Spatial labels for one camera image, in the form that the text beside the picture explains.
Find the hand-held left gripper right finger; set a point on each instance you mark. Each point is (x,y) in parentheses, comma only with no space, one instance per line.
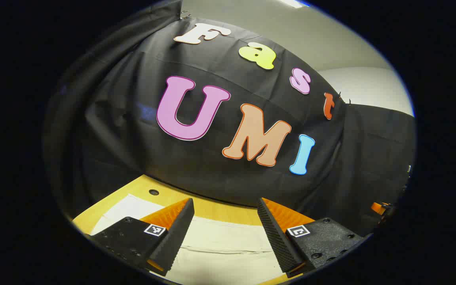
(277,237)

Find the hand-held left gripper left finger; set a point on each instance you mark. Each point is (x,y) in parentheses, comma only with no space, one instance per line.
(174,233)

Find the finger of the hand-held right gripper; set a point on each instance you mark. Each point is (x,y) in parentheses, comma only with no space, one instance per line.
(378,208)

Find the cream white jeans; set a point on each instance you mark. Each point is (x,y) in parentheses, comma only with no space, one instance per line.
(220,257)

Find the black backdrop cloth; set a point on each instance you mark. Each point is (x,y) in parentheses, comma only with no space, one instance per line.
(141,158)

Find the metal clip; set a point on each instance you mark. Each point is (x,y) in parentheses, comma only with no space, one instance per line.
(184,16)

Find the ceiling light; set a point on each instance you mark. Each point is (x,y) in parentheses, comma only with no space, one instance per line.
(293,3)

